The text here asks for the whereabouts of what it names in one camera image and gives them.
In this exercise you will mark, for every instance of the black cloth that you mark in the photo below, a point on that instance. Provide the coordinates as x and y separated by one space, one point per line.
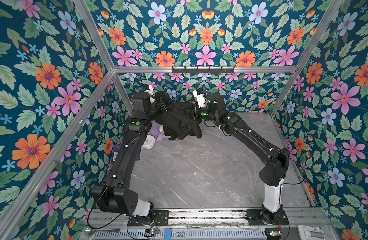
178 118

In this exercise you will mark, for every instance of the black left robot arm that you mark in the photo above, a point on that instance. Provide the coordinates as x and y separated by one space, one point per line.
114 194

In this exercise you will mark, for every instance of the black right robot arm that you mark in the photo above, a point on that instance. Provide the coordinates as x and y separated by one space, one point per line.
275 160

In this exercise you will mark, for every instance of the lavender cloth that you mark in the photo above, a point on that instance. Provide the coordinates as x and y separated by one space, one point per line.
157 131

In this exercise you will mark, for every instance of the white round cup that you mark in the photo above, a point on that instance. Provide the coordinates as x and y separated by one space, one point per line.
149 142

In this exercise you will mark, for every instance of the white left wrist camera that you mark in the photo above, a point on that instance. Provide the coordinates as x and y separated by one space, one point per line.
149 89

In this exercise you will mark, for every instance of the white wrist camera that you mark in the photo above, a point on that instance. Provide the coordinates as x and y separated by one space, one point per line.
200 95
149 89

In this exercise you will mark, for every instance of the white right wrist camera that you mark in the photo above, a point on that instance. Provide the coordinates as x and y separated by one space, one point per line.
200 95

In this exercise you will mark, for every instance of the aluminium frame rail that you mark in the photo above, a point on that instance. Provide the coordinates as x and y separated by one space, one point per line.
259 69

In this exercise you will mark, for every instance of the black hook rail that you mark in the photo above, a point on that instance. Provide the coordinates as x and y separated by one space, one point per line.
200 70

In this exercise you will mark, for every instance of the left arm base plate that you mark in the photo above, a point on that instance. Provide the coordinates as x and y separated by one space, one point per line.
158 218

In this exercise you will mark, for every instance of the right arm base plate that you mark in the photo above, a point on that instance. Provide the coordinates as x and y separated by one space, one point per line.
265 217

